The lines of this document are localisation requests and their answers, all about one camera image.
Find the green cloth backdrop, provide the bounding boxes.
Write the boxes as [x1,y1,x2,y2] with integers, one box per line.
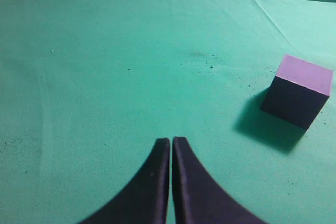
[1,0,335,223]

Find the purple cube block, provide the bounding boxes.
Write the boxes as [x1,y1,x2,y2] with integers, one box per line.
[260,55,333,130]

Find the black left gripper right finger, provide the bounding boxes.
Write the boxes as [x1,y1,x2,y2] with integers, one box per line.
[172,137,264,223]

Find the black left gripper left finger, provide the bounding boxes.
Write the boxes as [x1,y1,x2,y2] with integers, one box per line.
[81,138,170,223]

